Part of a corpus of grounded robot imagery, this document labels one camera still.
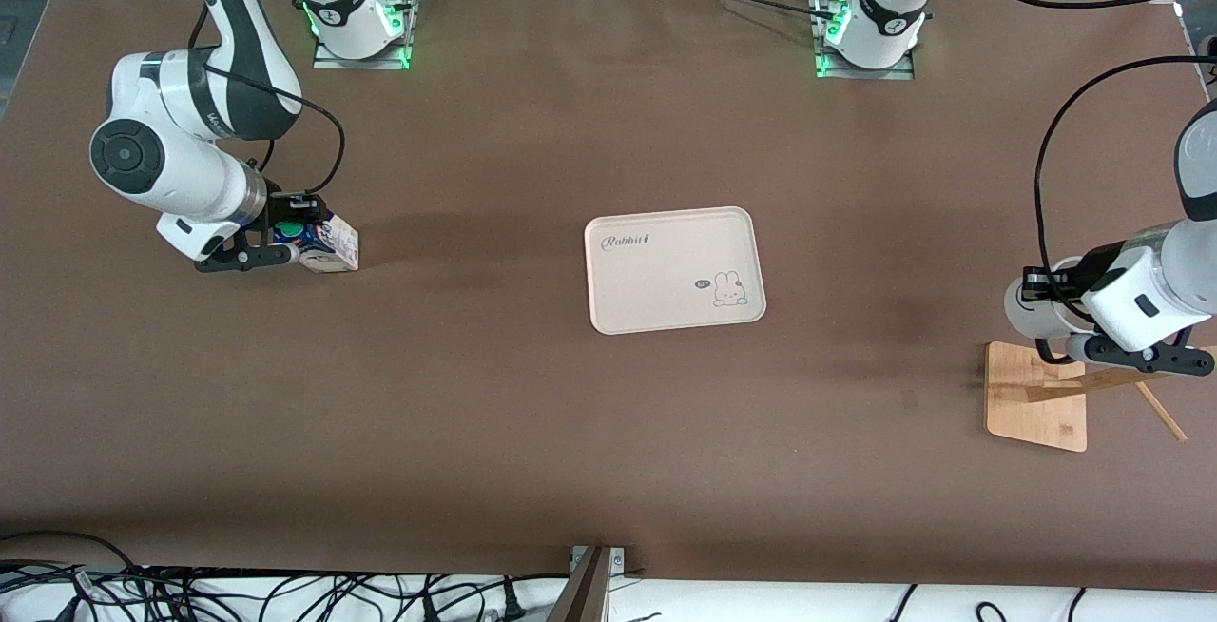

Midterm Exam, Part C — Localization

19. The white cup black handle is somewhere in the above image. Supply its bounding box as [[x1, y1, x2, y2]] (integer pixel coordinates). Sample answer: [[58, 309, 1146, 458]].
[[1005, 270, 1081, 364]]

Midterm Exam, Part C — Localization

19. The blue white milk carton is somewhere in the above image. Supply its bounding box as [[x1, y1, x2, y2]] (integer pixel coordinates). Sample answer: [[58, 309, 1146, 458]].
[[274, 210, 360, 274]]

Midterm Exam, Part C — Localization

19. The wooden cup rack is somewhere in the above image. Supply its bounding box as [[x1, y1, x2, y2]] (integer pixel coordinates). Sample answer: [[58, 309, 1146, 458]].
[[984, 341, 1217, 454]]

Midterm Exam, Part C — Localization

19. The cream rabbit print tray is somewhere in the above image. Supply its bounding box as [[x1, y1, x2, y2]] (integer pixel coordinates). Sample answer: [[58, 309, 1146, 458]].
[[584, 206, 767, 336]]

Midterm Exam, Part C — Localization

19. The aluminium profile bar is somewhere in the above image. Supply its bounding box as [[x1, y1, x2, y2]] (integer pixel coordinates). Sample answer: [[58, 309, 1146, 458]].
[[544, 546, 614, 622]]

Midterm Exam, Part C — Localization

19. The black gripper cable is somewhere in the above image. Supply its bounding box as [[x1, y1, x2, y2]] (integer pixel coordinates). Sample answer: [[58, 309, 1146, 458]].
[[190, 4, 346, 201], [970, 0, 1217, 319]]

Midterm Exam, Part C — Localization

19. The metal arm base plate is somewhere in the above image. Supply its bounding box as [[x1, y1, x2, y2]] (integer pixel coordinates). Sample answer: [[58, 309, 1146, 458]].
[[313, 0, 413, 71], [814, 0, 916, 81]]

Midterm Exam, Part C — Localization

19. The small metal bracket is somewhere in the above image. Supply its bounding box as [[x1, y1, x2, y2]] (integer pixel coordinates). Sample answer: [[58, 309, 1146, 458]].
[[569, 546, 628, 577]]

